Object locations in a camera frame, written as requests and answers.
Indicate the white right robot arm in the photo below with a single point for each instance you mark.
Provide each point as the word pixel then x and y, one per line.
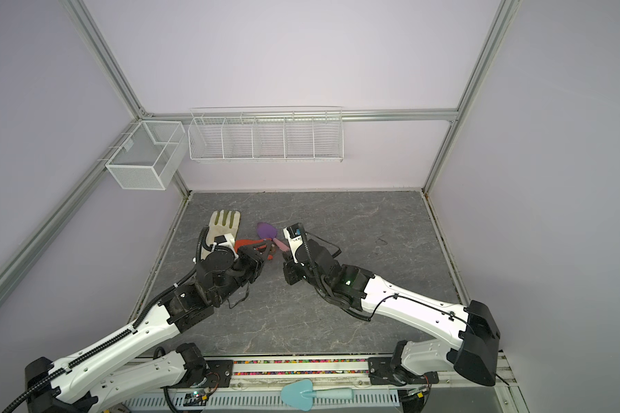
pixel 464 338

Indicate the cream and green work glove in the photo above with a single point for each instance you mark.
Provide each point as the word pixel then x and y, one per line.
pixel 222 223

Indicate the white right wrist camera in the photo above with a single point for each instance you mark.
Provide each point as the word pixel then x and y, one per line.
pixel 295 237

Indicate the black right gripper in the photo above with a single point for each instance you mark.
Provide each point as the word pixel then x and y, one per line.
pixel 294 276

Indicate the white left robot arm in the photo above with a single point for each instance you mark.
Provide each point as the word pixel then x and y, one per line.
pixel 207 287

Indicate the purple garden trowel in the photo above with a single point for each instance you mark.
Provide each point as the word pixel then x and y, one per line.
pixel 268 231

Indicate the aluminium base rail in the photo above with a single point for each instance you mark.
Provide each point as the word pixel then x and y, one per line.
pixel 248 374

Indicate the red rubber glove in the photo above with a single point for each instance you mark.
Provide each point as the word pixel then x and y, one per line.
pixel 248 242

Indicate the white wire shelf basket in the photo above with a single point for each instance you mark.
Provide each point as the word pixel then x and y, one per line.
pixel 266 134

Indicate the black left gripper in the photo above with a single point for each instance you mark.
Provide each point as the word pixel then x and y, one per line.
pixel 254 257

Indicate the teal garden trowel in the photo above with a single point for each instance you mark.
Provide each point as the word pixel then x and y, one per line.
pixel 301 395

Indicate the white mesh box basket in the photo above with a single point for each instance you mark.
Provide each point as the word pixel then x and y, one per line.
pixel 150 155

